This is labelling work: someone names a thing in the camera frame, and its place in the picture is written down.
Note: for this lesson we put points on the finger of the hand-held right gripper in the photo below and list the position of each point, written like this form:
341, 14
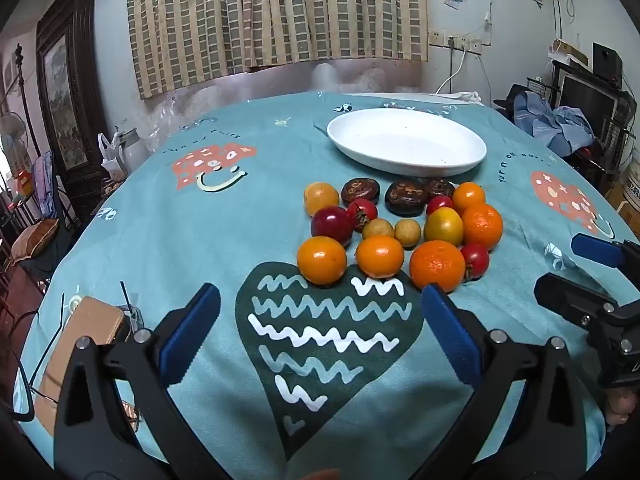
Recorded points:
595, 250
565, 297

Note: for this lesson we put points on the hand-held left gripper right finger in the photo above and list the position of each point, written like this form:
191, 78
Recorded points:
450, 330

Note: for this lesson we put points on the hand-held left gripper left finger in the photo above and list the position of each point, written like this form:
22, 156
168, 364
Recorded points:
192, 325

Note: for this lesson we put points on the large bumpy mandarin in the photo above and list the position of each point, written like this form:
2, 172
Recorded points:
437, 266

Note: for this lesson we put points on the red cherry tomato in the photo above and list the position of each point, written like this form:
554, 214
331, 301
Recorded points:
362, 212
440, 205
474, 260

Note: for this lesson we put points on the smooth small orange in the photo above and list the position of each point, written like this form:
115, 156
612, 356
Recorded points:
468, 196
379, 256
321, 260

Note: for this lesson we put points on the yellow-green citrus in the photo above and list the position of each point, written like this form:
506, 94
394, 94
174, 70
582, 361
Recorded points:
443, 226

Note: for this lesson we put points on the large dark water chestnut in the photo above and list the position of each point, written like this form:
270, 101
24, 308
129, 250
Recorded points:
405, 197

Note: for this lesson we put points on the small dark water chestnut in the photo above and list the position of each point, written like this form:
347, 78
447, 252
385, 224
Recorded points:
439, 188
360, 191

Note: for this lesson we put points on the dark red plum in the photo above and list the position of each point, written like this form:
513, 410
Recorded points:
331, 225

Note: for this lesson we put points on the yellow-orange citrus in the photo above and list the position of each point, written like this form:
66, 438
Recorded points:
321, 198

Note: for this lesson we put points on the white oval plate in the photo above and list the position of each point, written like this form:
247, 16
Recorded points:
400, 140

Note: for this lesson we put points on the person's right hand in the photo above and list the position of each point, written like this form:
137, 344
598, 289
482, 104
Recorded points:
620, 410

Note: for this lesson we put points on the black eyeglasses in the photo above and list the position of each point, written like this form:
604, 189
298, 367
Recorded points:
127, 299

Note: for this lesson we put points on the white bucket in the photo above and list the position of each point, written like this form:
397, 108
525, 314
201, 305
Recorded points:
632, 180

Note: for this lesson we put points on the teal printed tablecloth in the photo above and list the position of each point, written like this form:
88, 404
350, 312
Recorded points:
200, 240

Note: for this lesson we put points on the tan longan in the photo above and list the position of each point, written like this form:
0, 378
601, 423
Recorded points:
378, 230
407, 232

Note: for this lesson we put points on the tan leather case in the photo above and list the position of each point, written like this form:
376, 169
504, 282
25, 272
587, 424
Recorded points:
85, 340

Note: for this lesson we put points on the blue clothes pile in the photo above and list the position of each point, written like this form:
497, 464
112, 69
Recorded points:
555, 127

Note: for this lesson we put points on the black monitor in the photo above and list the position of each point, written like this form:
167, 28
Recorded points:
587, 100

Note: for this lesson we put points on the black hat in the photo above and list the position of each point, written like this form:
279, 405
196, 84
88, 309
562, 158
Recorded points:
507, 102

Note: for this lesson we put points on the brown cushion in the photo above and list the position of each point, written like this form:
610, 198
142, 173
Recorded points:
35, 240

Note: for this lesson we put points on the white kettle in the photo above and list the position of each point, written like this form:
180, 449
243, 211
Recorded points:
131, 147

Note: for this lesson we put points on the white plastic bag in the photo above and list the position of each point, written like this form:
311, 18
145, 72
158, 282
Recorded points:
107, 155

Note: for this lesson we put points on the black speaker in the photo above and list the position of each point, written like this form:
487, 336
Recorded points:
607, 60

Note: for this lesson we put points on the hanging blue cloth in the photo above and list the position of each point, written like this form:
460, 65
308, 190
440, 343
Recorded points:
46, 185

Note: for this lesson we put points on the cardboard box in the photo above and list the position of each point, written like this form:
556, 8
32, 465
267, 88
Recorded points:
567, 49

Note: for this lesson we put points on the white cloth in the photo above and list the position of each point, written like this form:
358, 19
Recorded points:
460, 96

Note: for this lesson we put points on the clear plastic wrap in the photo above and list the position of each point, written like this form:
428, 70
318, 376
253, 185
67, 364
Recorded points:
170, 115

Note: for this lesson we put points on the standing fan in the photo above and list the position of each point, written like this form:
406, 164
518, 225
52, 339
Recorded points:
12, 132

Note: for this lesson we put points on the black floor stand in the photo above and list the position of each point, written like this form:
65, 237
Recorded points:
21, 75

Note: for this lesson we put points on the striped beige curtain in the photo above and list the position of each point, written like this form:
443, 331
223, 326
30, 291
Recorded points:
275, 10

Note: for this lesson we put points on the white wall socket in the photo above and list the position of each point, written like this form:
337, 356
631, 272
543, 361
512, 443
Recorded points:
437, 37

